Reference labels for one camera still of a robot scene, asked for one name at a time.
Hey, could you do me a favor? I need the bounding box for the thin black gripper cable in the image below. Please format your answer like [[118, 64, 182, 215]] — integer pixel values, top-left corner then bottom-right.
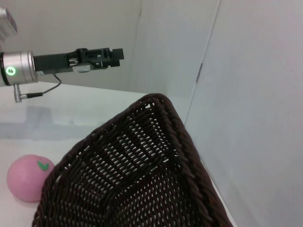
[[14, 73, 62, 104]]

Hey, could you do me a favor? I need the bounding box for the pink peach toy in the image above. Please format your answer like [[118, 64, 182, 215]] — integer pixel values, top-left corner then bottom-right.
[[6, 154, 56, 203]]

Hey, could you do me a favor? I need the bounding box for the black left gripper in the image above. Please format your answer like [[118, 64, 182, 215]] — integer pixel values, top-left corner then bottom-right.
[[33, 47, 125, 76]]

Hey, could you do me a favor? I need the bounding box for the dark brown woven basket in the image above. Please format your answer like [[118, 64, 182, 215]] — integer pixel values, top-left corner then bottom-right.
[[31, 93, 234, 227]]

